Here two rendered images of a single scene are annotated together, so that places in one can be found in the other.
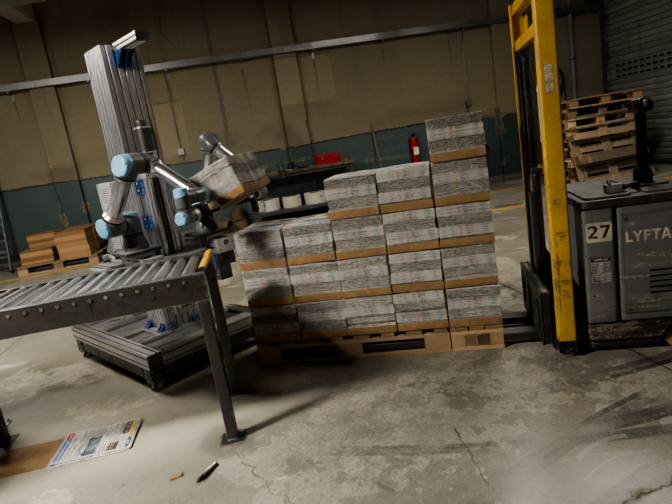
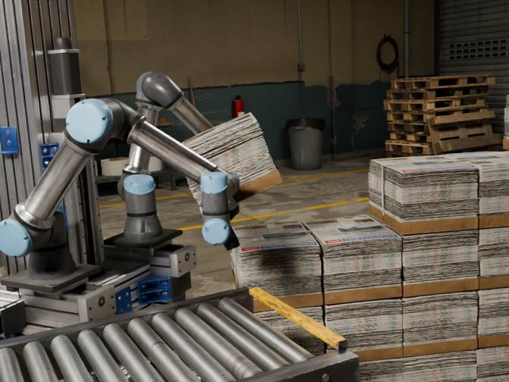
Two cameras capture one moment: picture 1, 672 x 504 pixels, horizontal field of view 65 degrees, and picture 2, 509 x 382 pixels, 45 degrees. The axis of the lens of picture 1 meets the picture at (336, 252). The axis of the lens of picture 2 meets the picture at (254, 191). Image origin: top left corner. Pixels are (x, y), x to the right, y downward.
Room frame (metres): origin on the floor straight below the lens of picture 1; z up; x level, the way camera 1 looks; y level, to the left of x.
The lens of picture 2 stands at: (1.11, 1.19, 1.40)
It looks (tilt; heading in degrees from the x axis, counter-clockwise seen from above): 10 degrees down; 340
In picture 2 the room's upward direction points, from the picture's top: 3 degrees counter-clockwise
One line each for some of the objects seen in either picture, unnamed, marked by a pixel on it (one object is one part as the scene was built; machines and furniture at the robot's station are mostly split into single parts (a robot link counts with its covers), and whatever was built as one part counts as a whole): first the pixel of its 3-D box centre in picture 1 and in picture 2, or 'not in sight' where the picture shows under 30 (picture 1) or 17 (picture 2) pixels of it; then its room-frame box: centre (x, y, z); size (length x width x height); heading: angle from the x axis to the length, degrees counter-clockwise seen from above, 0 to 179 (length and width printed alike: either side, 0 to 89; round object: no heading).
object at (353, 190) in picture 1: (356, 193); (419, 192); (3.05, -0.17, 0.95); 0.38 x 0.29 x 0.23; 167
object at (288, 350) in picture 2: (190, 269); (263, 333); (2.47, 0.70, 0.77); 0.47 x 0.05 x 0.05; 7
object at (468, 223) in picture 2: (358, 207); (419, 214); (3.05, -0.17, 0.86); 0.38 x 0.29 x 0.04; 167
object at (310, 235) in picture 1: (346, 282); (385, 327); (3.08, -0.03, 0.42); 1.17 x 0.39 x 0.83; 78
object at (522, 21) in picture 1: (529, 158); not in sight; (3.15, -1.24, 0.97); 0.09 x 0.09 x 1.75; 78
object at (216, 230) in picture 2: (185, 217); (216, 227); (2.71, 0.74, 1.00); 0.11 x 0.08 x 0.09; 162
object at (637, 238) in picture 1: (619, 256); not in sight; (2.75, -1.53, 0.40); 0.69 x 0.55 x 0.80; 168
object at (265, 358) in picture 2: (176, 271); (240, 339); (2.46, 0.77, 0.77); 0.47 x 0.05 x 0.05; 7
